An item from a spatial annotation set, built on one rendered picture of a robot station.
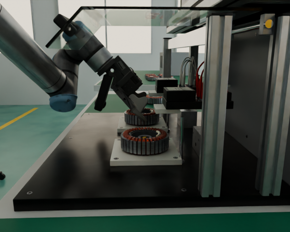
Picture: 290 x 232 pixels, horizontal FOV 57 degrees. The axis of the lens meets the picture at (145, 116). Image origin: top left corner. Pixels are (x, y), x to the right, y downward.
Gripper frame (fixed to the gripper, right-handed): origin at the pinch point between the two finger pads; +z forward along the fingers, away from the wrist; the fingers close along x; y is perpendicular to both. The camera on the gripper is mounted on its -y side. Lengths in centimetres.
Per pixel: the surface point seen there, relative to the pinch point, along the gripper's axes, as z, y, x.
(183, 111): 6.2, 10.8, -3.7
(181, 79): -1.1, 16.8, -0.3
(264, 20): -8, 29, -43
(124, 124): -3.0, -5.7, -2.8
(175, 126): 8.8, 5.7, -1.3
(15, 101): -103, -226, 448
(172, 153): 4.7, 3.0, -28.4
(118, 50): -41, -7, 448
